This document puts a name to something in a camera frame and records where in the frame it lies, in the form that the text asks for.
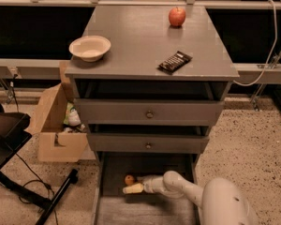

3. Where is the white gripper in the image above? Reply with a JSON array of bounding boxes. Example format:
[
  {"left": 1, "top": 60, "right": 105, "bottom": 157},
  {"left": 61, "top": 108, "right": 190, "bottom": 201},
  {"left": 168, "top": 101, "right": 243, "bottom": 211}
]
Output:
[{"left": 123, "top": 175, "right": 165, "bottom": 194}]

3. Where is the small orange fruit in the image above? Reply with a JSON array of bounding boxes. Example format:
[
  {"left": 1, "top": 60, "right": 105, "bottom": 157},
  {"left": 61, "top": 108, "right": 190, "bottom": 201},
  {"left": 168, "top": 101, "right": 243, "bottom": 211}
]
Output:
[{"left": 125, "top": 174, "right": 135, "bottom": 186}]

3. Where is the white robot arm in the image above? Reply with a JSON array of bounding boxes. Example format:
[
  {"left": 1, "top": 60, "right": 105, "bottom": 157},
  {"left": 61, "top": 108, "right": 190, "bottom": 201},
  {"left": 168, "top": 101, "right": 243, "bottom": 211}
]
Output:
[{"left": 123, "top": 171, "right": 259, "bottom": 225}]

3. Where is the grey open bottom drawer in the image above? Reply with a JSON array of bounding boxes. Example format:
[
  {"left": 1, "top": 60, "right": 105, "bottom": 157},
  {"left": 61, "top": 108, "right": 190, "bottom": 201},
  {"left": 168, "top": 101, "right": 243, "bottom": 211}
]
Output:
[{"left": 92, "top": 152, "right": 201, "bottom": 225}]

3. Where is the grey middle drawer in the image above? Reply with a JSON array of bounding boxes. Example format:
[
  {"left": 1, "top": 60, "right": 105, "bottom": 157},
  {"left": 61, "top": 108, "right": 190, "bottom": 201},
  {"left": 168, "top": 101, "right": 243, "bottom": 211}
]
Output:
[{"left": 88, "top": 133, "right": 209, "bottom": 154}]

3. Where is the grey top drawer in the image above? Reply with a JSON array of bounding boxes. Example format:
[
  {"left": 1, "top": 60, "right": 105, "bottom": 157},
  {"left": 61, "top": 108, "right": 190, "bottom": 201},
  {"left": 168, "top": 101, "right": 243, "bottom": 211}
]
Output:
[{"left": 75, "top": 98, "right": 224, "bottom": 126}]

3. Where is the grey wooden drawer cabinet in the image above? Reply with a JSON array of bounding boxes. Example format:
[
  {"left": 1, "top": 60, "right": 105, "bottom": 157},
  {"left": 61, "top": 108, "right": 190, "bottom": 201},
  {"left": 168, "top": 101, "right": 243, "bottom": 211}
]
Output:
[{"left": 64, "top": 5, "right": 241, "bottom": 167}]

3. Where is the black stand leg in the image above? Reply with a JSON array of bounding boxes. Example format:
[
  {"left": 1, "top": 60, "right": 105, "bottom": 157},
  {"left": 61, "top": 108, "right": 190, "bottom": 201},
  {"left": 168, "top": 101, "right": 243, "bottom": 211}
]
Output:
[{"left": 36, "top": 169, "right": 78, "bottom": 225}]

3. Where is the cardboard box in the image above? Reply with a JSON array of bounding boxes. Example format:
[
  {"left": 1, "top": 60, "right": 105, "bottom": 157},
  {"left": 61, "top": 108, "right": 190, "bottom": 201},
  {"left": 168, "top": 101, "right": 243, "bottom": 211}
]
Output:
[{"left": 27, "top": 62, "right": 88, "bottom": 162}]

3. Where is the green white plush toy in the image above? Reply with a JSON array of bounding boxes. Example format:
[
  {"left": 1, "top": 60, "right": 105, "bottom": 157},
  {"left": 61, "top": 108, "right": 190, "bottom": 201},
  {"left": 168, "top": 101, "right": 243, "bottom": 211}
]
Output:
[{"left": 64, "top": 102, "right": 81, "bottom": 127}]

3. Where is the black snack bar packet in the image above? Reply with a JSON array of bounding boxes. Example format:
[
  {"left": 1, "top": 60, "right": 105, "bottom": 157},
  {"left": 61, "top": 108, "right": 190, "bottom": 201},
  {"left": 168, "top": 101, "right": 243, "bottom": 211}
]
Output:
[{"left": 158, "top": 51, "right": 192, "bottom": 73}]

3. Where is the black chair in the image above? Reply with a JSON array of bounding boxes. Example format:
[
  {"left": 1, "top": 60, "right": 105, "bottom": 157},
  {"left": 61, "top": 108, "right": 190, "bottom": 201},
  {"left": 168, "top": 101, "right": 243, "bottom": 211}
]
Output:
[{"left": 0, "top": 98, "right": 33, "bottom": 178}]

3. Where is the white bowl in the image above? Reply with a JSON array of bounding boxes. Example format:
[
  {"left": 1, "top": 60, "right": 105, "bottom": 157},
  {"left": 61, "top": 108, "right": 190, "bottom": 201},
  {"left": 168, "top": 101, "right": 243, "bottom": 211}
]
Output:
[{"left": 68, "top": 36, "right": 111, "bottom": 62}]

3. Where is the red apple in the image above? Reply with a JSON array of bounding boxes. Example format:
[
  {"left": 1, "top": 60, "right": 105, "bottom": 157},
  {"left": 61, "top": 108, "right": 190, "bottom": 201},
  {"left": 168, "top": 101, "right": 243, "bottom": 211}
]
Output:
[{"left": 169, "top": 7, "right": 186, "bottom": 27}]

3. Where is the black floor cable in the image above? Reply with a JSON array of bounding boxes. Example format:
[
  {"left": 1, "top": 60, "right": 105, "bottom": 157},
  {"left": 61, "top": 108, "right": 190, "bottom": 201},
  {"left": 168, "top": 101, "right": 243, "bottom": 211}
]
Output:
[{"left": 8, "top": 74, "right": 60, "bottom": 225}]

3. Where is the white hanging cable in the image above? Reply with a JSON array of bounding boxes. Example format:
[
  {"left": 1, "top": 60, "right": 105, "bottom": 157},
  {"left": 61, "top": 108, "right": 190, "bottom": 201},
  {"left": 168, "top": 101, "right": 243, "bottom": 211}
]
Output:
[{"left": 232, "top": 0, "right": 281, "bottom": 87}]

